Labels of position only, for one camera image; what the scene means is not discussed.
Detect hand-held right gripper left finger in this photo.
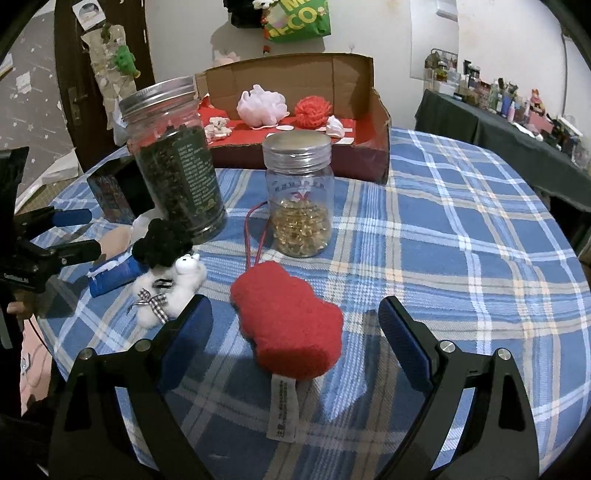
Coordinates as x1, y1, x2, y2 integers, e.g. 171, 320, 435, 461
48, 293, 214, 480

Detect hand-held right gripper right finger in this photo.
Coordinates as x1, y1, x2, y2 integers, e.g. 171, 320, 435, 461
378, 295, 541, 480

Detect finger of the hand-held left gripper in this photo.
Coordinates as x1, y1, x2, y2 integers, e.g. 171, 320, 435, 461
28, 239, 103, 278
14, 207, 93, 237

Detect white plush bear checkered bow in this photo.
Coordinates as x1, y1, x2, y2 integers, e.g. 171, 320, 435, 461
127, 251, 208, 329

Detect black scrunchie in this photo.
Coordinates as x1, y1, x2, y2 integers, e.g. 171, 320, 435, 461
131, 218, 195, 268

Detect red plush pillow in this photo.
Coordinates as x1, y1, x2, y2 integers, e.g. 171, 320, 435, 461
229, 203, 345, 442

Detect cardboard box red inside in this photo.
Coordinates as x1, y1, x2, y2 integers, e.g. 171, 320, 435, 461
194, 52, 392, 185

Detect white bath pouf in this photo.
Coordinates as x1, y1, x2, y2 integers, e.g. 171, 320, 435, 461
236, 84, 290, 127

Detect red bath pouf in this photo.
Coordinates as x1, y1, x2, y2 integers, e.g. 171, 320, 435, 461
294, 95, 333, 130

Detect floral tin box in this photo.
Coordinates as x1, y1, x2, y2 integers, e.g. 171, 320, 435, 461
87, 159, 155, 224

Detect blue plaid tablecloth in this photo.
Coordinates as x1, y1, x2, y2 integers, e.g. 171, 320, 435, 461
30, 127, 591, 480

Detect tall jar metal lid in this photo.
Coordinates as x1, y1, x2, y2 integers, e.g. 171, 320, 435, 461
119, 76, 228, 244

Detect pink printed clothing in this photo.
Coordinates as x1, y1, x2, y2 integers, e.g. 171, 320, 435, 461
18, 330, 54, 404

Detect dark wooden door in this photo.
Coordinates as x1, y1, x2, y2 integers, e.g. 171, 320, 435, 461
54, 0, 160, 171

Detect clear hanging organizer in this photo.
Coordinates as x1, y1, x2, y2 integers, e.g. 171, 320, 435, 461
82, 23, 134, 102

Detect small jar golden capsules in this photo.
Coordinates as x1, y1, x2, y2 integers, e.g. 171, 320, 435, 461
262, 130, 334, 258

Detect green plush toy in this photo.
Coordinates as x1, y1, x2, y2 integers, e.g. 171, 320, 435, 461
113, 45, 141, 77

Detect door photo paper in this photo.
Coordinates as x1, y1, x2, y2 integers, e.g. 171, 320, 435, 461
73, 0, 103, 20

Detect desk with dark cloth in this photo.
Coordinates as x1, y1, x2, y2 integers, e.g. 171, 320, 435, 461
414, 89, 591, 213

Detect row of cosmetic bottles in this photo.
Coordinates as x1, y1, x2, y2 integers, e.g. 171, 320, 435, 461
425, 48, 591, 167

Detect black backpack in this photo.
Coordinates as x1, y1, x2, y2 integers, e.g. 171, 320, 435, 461
224, 0, 269, 28

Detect green tote bag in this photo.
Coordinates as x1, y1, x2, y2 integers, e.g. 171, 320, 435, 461
264, 0, 332, 44

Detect metal door handle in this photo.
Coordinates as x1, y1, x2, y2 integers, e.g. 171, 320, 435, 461
68, 88, 88, 123

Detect wall mirror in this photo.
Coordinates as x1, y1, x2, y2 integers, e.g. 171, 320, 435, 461
410, 0, 460, 81

